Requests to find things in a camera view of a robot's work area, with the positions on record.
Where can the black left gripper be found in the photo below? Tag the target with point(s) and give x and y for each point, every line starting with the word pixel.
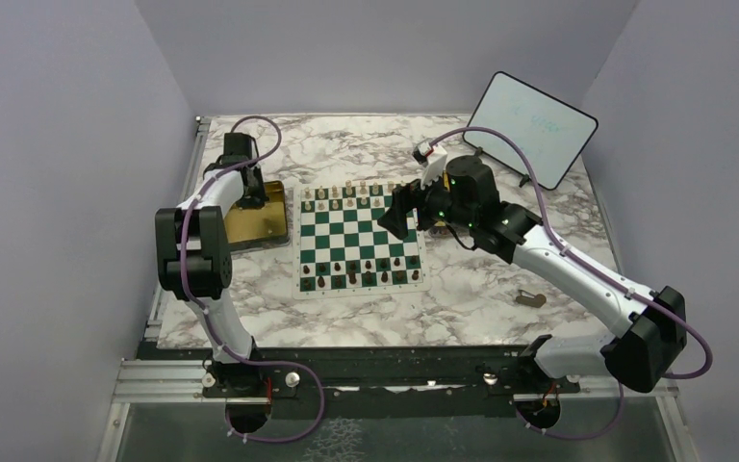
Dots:
pixel 257 200

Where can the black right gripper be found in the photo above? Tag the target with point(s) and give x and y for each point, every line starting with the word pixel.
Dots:
pixel 402 198

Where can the gold metal tin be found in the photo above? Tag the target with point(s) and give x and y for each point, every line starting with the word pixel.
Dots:
pixel 259 228
pixel 441 230

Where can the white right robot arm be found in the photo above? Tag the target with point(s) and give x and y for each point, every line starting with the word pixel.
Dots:
pixel 645 328

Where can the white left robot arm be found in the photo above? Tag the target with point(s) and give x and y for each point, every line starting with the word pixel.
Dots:
pixel 194 260

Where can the green white chess board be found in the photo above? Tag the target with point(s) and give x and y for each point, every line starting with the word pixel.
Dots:
pixel 326 237

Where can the small brass padlock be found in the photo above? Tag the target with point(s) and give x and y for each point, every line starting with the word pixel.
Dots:
pixel 528 299

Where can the small whiteboard on stand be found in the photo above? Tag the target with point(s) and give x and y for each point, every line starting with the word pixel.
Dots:
pixel 513 115

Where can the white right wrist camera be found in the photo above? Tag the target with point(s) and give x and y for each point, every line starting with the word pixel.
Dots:
pixel 432 157

